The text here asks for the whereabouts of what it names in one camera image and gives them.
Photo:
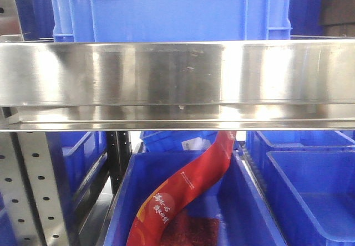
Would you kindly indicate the blue bin rear centre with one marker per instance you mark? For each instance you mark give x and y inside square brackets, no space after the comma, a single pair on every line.
[184,140]

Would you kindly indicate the blue bin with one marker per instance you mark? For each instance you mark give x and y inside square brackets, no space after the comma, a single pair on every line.
[232,212]
[184,140]
[312,196]
[81,149]
[258,143]

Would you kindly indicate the blue bin rear right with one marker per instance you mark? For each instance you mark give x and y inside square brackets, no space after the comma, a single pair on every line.
[258,143]

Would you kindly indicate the blue bin left lower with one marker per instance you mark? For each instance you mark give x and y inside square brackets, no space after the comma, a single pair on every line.
[81,149]

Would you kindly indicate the blue bin centre lower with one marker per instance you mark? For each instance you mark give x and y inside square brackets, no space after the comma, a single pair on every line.
[232,212]

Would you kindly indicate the blue bin right lower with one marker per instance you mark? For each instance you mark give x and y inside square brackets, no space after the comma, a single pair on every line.
[312,196]

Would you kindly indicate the red printed packaging bag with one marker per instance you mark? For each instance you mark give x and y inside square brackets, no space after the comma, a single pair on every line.
[180,189]

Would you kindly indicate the blue crate on shelf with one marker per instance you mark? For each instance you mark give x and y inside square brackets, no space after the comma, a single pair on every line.
[170,20]

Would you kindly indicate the perforated steel shelf upright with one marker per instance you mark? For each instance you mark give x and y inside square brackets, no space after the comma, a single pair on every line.
[34,189]

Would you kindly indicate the stainless steel shelf rail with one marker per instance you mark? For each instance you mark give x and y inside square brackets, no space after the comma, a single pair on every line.
[233,85]

